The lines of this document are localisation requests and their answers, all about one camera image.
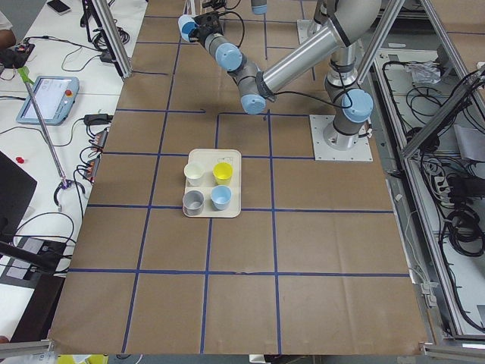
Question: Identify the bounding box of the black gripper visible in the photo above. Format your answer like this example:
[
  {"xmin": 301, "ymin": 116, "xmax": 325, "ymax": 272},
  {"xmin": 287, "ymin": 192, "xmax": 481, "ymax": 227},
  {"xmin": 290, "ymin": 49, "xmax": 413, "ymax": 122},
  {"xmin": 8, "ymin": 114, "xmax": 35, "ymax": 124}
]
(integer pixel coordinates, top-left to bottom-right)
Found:
[{"xmin": 191, "ymin": 11, "xmax": 223, "ymax": 45}]

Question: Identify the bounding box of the yellow plastic cup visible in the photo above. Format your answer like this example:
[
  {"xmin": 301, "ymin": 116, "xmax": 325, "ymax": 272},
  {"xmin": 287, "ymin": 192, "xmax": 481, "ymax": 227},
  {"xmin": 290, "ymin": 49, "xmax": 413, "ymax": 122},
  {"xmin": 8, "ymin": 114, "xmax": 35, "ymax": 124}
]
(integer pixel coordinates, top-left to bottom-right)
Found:
[{"xmin": 212, "ymin": 162, "xmax": 233, "ymax": 186}]

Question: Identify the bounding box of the pale green plastic cup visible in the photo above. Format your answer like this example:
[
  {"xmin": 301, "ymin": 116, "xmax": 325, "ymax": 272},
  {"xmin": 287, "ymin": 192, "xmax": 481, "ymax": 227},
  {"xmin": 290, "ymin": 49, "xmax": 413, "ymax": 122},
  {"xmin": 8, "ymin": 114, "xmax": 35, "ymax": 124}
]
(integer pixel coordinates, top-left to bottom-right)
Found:
[{"xmin": 183, "ymin": 162, "xmax": 205, "ymax": 187}]

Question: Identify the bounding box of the light blue plastic cup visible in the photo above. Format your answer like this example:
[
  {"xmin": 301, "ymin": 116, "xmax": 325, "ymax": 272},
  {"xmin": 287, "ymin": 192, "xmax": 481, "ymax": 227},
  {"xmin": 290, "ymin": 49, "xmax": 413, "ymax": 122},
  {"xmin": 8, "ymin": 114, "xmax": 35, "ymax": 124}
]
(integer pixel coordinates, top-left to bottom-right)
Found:
[{"xmin": 211, "ymin": 185, "xmax": 232, "ymax": 211}]

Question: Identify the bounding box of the grey plastic cup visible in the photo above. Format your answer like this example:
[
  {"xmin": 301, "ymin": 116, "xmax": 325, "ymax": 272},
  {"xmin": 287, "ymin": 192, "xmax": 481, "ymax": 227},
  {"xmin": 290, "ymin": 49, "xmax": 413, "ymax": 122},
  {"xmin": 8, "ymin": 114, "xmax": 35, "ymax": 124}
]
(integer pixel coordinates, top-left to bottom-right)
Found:
[{"xmin": 183, "ymin": 190, "xmax": 205, "ymax": 217}]

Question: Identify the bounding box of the cream plastic tray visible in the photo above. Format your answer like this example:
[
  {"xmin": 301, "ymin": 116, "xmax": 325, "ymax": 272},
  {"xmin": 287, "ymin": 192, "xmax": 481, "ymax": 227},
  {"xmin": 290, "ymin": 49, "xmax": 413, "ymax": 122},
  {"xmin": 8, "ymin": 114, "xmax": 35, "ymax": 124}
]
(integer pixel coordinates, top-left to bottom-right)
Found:
[{"xmin": 184, "ymin": 149, "xmax": 242, "ymax": 218}]

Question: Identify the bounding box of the black power adapter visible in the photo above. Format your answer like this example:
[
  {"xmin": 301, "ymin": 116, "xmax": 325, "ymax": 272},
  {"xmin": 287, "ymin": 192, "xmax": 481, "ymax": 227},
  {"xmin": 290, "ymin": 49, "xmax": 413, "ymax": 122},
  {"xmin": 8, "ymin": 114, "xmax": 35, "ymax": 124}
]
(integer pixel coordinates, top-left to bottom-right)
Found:
[{"xmin": 83, "ymin": 114, "xmax": 113, "ymax": 126}]

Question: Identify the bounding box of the green plastic printed part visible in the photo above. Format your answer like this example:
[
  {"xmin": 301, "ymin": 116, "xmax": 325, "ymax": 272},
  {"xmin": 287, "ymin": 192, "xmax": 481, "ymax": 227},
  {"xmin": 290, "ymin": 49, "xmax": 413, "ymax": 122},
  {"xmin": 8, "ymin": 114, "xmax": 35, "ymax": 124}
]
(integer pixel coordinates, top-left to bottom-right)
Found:
[{"xmin": 17, "ymin": 66, "xmax": 34, "ymax": 84}]

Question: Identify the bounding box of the long metal rod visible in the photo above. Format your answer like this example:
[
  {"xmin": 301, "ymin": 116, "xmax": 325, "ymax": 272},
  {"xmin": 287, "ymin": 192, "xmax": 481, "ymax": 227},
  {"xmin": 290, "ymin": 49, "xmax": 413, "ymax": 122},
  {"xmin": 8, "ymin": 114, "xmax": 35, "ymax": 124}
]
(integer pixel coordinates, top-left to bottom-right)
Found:
[{"xmin": 24, "ymin": 83, "xmax": 68, "ymax": 189}]

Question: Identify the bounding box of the person in white shirt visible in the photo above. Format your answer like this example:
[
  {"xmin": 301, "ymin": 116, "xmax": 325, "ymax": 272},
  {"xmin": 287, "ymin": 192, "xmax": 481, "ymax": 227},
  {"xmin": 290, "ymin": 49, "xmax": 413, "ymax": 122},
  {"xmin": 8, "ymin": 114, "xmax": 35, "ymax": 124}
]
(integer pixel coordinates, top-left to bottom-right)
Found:
[{"xmin": 0, "ymin": 12, "xmax": 21, "ymax": 72}]

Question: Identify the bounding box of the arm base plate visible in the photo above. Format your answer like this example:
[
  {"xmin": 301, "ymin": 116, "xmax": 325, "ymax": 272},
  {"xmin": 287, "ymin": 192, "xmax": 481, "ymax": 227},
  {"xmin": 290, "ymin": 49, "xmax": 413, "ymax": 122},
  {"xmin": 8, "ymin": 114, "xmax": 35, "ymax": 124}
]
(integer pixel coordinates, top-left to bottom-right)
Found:
[
  {"xmin": 309, "ymin": 115, "xmax": 373, "ymax": 162},
  {"xmin": 296, "ymin": 20, "xmax": 322, "ymax": 48}
]

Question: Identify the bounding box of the aluminium frame post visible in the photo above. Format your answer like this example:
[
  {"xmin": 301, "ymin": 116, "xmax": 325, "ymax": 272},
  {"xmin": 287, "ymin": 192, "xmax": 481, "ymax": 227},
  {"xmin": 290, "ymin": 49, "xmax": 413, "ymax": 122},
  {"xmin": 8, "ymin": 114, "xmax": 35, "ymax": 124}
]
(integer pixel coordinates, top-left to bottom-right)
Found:
[{"xmin": 92, "ymin": 0, "xmax": 132, "ymax": 80}]

